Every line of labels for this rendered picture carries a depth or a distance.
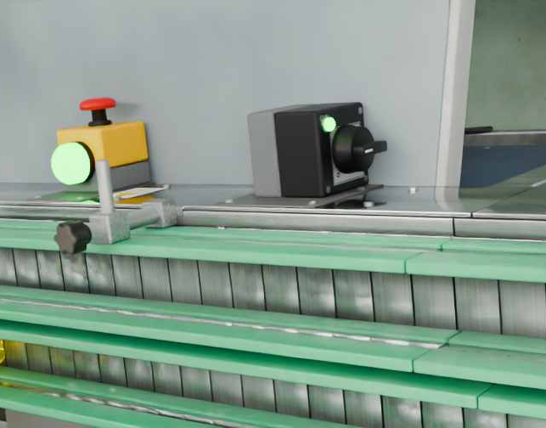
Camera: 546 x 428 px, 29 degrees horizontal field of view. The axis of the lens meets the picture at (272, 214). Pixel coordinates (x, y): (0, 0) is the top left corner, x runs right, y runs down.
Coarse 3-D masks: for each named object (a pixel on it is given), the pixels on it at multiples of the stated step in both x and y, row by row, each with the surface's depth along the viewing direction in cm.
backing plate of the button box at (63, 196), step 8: (144, 184) 117; (64, 192) 117; (72, 192) 116; (80, 192) 116; (88, 192) 115; (32, 200) 113; (40, 200) 113; (48, 200) 112; (56, 200) 111; (64, 200) 110; (72, 200) 110; (80, 200) 109
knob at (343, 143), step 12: (336, 132) 96; (348, 132) 95; (360, 132) 96; (336, 144) 95; (348, 144) 95; (360, 144) 96; (372, 144) 95; (384, 144) 97; (336, 156) 96; (348, 156) 95; (360, 156) 94; (372, 156) 97; (348, 168) 96; (360, 168) 96
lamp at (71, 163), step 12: (72, 144) 113; (84, 144) 113; (60, 156) 112; (72, 156) 112; (84, 156) 112; (60, 168) 112; (72, 168) 112; (84, 168) 112; (60, 180) 113; (72, 180) 112; (84, 180) 114
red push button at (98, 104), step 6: (84, 102) 115; (90, 102) 115; (96, 102) 115; (102, 102) 115; (108, 102) 115; (114, 102) 116; (84, 108) 115; (90, 108) 115; (96, 108) 115; (102, 108) 115; (108, 108) 115; (96, 114) 116; (102, 114) 116; (96, 120) 116; (102, 120) 116
